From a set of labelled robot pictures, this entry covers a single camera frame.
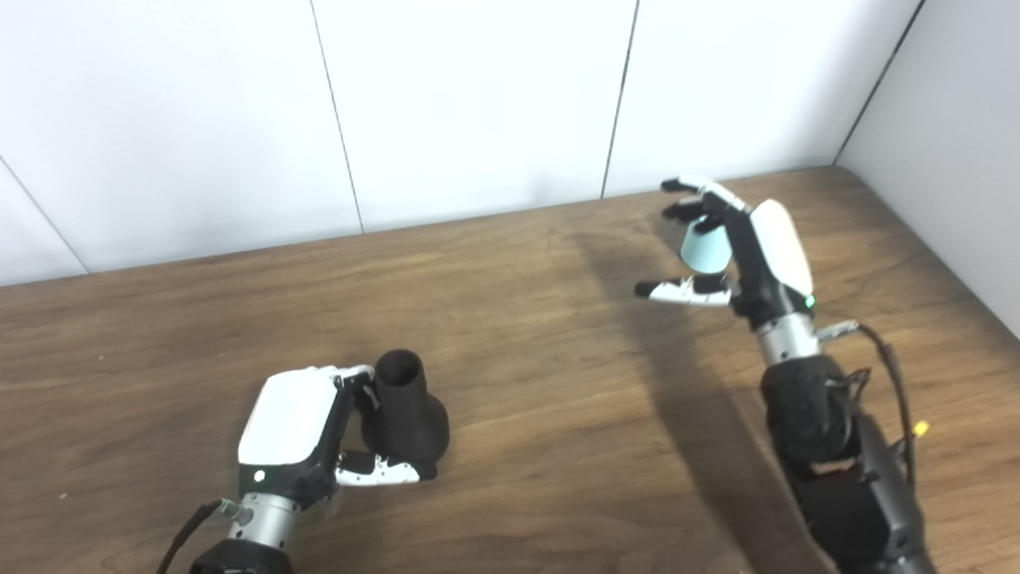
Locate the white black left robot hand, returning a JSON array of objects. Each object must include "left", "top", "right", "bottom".
[{"left": 237, "top": 364, "right": 437, "bottom": 511}]

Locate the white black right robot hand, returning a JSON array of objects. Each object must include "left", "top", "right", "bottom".
[{"left": 634, "top": 176, "right": 817, "bottom": 329}]

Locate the light blue cup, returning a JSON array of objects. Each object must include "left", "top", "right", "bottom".
[{"left": 681, "top": 215, "right": 732, "bottom": 273}]

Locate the black funnel-shaped nozzle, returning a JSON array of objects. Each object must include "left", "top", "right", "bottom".
[{"left": 363, "top": 349, "right": 450, "bottom": 479}]

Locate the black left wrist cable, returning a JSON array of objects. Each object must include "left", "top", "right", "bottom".
[{"left": 155, "top": 498, "right": 240, "bottom": 574}]

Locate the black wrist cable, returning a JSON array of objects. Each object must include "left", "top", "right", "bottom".
[
  {"left": 817, "top": 320, "right": 917, "bottom": 487},
  {"left": 155, "top": 498, "right": 240, "bottom": 574}
]

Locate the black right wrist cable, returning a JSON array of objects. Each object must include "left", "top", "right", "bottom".
[{"left": 817, "top": 320, "right": 917, "bottom": 487}]

